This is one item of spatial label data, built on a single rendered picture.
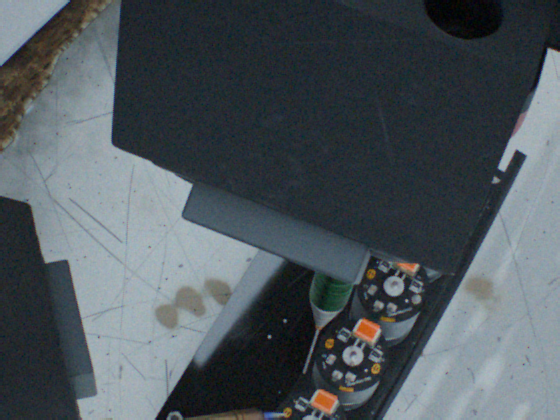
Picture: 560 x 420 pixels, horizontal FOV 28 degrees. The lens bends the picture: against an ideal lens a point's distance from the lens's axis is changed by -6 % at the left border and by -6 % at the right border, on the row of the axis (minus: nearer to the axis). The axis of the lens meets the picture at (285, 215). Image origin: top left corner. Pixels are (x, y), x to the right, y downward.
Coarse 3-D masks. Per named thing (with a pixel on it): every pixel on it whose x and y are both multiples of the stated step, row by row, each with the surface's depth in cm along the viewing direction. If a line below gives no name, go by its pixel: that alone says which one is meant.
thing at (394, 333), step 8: (384, 280) 40; (392, 280) 40; (400, 280) 40; (384, 288) 40; (400, 288) 40; (392, 296) 40; (352, 304) 43; (360, 304) 41; (352, 312) 43; (360, 312) 41; (368, 320) 41; (376, 320) 40; (408, 320) 40; (384, 328) 41; (392, 328) 41; (400, 328) 41; (408, 328) 42; (384, 336) 42; (392, 336) 42; (400, 336) 43; (392, 344) 44
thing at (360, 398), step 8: (328, 344) 39; (344, 352) 39; (360, 352) 39; (344, 360) 39; (352, 360) 39; (360, 360) 39; (376, 368) 39; (312, 376) 43; (320, 376) 40; (312, 384) 43; (320, 384) 41; (328, 384) 40; (376, 384) 40; (336, 392) 40; (344, 392) 40; (352, 392) 39; (360, 392) 40; (368, 392) 41; (344, 400) 41; (352, 400) 41; (360, 400) 42; (368, 400) 43; (344, 408) 43; (352, 408) 43
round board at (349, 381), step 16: (352, 320) 40; (336, 336) 40; (352, 336) 40; (320, 352) 39; (336, 352) 40; (368, 352) 39; (384, 352) 39; (320, 368) 39; (336, 368) 39; (352, 368) 39; (368, 368) 39; (384, 368) 39; (336, 384) 39; (352, 384) 39; (368, 384) 39
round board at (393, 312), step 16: (384, 272) 40; (400, 272) 40; (416, 272) 40; (368, 288) 40; (416, 288) 40; (368, 304) 40; (384, 304) 40; (400, 304) 40; (416, 304) 40; (384, 320) 40; (400, 320) 40
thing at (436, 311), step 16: (512, 160) 42; (496, 176) 42; (512, 176) 42; (496, 192) 41; (496, 208) 41; (480, 224) 41; (480, 240) 41; (464, 256) 41; (464, 272) 40; (448, 288) 40; (432, 304) 40; (448, 304) 40; (432, 320) 40; (416, 336) 40; (416, 352) 40; (400, 368) 39; (400, 384) 39; (384, 400) 39; (368, 416) 39
